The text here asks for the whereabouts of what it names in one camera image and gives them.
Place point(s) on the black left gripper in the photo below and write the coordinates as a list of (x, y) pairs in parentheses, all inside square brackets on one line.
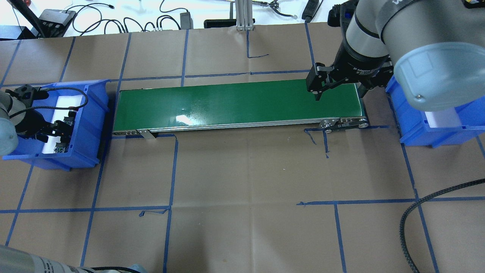
[(30, 123)]

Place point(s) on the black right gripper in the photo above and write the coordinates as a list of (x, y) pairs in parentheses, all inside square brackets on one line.
[(355, 63)]

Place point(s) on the red push button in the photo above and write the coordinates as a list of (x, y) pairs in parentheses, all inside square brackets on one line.
[(70, 118)]

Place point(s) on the yellow push button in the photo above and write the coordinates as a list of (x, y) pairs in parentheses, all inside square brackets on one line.
[(62, 147)]

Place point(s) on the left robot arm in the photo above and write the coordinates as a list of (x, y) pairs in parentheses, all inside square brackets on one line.
[(21, 119)]

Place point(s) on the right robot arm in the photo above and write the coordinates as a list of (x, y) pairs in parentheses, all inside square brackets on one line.
[(435, 49)]

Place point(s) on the blue left bin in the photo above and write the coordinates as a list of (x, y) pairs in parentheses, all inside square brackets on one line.
[(87, 132)]

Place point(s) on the blue bin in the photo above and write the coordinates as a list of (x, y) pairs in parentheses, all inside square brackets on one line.
[(87, 132), (416, 131)]

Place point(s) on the green conveyor belt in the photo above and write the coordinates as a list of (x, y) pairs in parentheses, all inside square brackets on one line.
[(237, 105)]

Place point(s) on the blue right bin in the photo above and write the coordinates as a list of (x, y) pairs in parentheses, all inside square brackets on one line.
[(416, 131)]

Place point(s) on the white foam pad right bin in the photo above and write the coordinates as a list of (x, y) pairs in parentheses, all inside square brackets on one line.
[(443, 119)]

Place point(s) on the black power adapter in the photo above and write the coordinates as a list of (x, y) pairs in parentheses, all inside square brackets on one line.
[(186, 22)]

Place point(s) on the aluminium profile post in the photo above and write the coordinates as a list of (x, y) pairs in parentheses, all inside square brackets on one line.
[(244, 15)]

